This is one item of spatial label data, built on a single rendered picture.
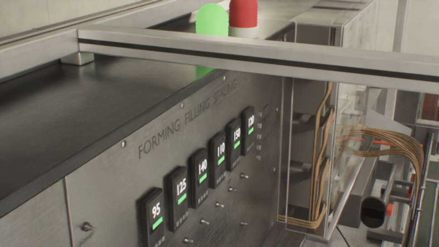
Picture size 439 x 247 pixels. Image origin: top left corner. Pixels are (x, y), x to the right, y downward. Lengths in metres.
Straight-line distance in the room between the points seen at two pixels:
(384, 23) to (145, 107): 5.39
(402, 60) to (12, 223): 0.49
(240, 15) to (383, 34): 5.00
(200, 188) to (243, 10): 0.37
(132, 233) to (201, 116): 0.24
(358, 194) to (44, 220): 1.27
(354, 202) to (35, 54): 1.19
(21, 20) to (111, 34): 3.68
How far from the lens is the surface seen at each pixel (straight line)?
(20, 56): 0.80
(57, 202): 0.61
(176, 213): 0.84
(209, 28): 0.93
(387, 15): 5.99
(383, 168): 2.06
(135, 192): 0.73
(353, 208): 1.75
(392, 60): 0.71
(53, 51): 0.85
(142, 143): 0.72
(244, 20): 1.07
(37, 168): 0.55
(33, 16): 4.61
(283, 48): 0.73
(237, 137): 1.03
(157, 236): 0.80
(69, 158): 0.57
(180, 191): 0.83
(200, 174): 0.89
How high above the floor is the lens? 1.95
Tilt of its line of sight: 21 degrees down
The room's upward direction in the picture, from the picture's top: straight up
